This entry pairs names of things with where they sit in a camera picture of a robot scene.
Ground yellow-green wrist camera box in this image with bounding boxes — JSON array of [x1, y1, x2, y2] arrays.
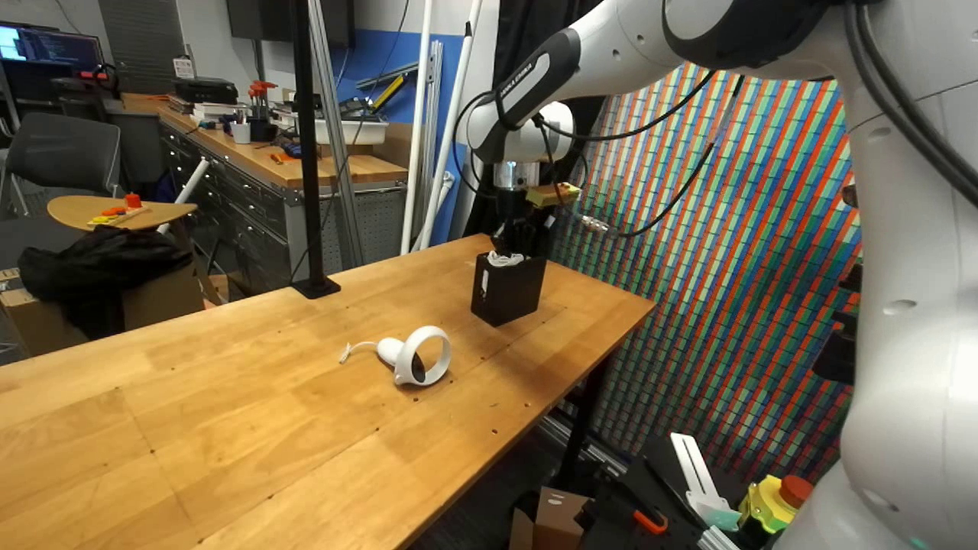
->
[[522, 182, 584, 212]]

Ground computer monitor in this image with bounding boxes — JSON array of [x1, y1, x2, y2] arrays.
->
[[0, 23, 103, 74]]

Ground black curtain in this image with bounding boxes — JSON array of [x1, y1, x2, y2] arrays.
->
[[464, 0, 615, 257]]

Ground black bag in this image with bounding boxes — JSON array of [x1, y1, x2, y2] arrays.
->
[[14, 223, 195, 339]]

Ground red item in dark pot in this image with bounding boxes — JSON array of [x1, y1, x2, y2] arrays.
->
[[243, 76, 282, 148]]

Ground black camera stand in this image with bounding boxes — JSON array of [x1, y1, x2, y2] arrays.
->
[[811, 257, 864, 387]]

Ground white metal bracket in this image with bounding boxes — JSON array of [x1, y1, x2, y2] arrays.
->
[[666, 430, 740, 525]]

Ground yellow red emergency stop button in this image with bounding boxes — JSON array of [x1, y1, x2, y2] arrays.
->
[[737, 470, 815, 539]]

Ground small orange object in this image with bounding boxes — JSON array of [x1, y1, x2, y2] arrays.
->
[[102, 189, 146, 223]]

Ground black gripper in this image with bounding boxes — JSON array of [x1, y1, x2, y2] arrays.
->
[[492, 186, 559, 270]]

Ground white VR controller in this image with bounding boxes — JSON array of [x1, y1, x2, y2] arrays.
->
[[335, 325, 454, 390]]

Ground black table leg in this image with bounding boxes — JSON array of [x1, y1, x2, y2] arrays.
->
[[554, 354, 621, 502]]

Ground orange-handled tool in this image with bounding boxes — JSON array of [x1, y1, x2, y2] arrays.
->
[[609, 463, 671, 541]]

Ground white pipe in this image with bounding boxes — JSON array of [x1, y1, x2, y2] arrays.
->
[[396, 0, 437, 257], [419, 0, 482, 255]]

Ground black perforated box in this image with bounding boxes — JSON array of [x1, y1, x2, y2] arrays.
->
[[467, 252, 551, 329]]

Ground white tray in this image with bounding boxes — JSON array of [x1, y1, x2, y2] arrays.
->
[[308, 117, 391, 150]]

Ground dark grey office chair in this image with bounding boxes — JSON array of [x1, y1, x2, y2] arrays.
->
[[0, 106, 122, 223]]

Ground grey metal pole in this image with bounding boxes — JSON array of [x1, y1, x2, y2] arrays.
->
[[305, 0, 365, 270]]

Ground black vertical pole stand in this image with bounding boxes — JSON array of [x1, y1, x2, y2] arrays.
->
[[291, 0, 345, 303]]

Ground wooden-top workbench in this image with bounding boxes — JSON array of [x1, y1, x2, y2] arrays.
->
[[156, 103, 408, 295]]

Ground round wooden stool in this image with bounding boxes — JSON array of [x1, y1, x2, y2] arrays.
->
[[43, 193, 199, 237]]

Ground multicolour patterned backdrop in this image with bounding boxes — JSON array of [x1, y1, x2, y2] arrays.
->
[[547, 58, 868, 491]]

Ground large brown cardboard box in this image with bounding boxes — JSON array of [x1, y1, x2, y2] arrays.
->
[[0, 266, 231, 354]]

